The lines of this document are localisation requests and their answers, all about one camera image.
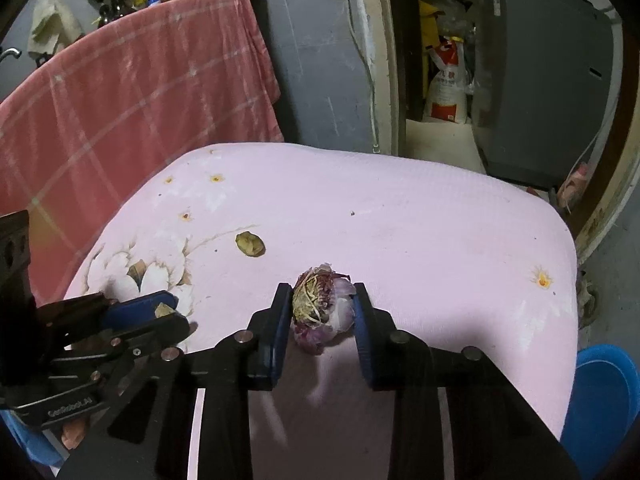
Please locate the pink crumpled bag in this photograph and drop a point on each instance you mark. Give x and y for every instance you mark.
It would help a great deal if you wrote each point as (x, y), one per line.
(574, 185)

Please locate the cream hanging cloth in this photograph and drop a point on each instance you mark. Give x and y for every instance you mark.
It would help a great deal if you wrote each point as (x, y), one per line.
(52, 22)

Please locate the wooden door frame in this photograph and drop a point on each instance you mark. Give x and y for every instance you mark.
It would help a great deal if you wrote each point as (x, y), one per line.
(387, 85)

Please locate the yellow bag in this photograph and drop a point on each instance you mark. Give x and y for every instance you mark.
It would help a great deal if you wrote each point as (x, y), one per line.
(430, 25)

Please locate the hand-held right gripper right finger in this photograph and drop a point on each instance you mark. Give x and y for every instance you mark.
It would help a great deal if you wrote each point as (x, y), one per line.
(362, 340)

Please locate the metal faucet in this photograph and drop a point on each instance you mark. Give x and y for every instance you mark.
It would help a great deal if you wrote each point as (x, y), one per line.
(10, 53)

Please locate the person's left hand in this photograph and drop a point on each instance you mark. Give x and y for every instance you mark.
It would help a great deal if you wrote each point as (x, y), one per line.
(74, 434)

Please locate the pink plaid cloth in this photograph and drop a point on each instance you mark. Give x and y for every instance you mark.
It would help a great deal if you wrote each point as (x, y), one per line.
(125, 110)

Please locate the pink floral tablecloth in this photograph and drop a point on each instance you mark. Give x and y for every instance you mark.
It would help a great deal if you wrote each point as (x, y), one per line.
(400, 220)

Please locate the garlic clove piece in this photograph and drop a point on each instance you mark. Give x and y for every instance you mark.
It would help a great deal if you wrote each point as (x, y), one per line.
(250, 245)

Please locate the blue plastic basin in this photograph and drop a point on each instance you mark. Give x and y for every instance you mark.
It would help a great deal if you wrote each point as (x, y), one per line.
(605, 400)

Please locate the purple garlic bulb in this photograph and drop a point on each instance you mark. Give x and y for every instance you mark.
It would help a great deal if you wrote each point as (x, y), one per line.
(320, 310)

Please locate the small tan peel scrap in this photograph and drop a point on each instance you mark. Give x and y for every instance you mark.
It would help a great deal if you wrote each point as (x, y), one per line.
(163, 310)

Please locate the dark sauce bottle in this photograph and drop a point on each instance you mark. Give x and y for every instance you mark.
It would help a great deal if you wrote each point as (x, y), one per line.
(116, 7)

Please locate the grey cabinet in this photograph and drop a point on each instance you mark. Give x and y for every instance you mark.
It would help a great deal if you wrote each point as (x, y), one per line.
(540, 85)

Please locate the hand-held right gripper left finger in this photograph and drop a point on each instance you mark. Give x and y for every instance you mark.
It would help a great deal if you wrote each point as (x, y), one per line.
(280, 330)

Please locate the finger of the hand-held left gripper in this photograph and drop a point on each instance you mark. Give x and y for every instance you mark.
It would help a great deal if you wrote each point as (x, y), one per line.
(140, 307)
(150, 332)

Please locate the red white sack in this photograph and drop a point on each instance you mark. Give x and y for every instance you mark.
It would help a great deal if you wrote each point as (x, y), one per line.
(447, 85)

